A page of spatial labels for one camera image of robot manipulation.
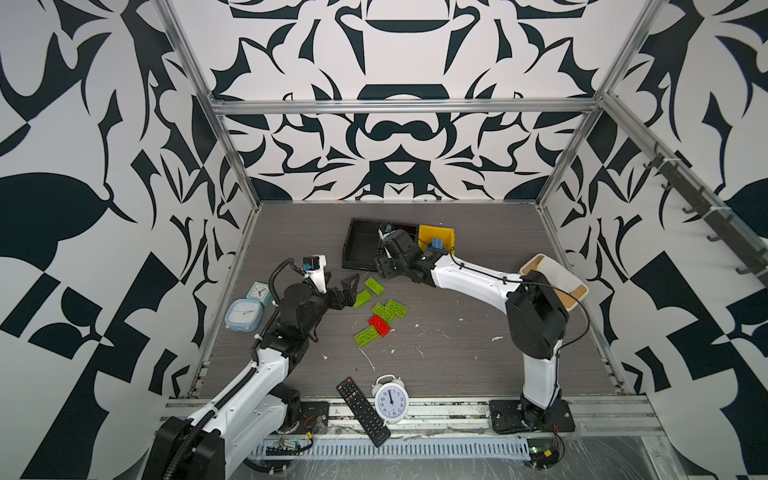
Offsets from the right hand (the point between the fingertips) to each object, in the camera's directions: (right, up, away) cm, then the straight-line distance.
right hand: (385, 258), depth 90 cm
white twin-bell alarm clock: (+1, -34, -15) cm, 37 cm away
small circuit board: (+37, -44, -19) cm, 60 cm away
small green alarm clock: (-39, -11, +4) cm, 41 cm away
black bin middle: (+9, +9, +13) cm, 18 cm away
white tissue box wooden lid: (+55, -9, +1) cm, 56 cm away
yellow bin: (+14, +7, +15) cm, 22 cm away
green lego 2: (-1, -16, +1) cm, 16 cm away
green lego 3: (+4, -15, +3) cm, 16 cm away
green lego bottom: (-6, -22, -3) cm, 23 cm away
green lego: (-7, -13, +4) cm, 15 cm away
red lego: (-2, -19, -2) cm, 20 cm away
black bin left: (-8, +4, +17) cm, 19 cm away
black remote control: (-5, -36, -17) cm, 40 cm away
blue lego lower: (+17, +4, +11) cm, 21 cm away
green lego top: (-4, -9, +7) cm, 12 cm away
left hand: (-11, -2, -10) cm, 15 cm away
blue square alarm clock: (-41, -17, -1) cm, 45 cm away
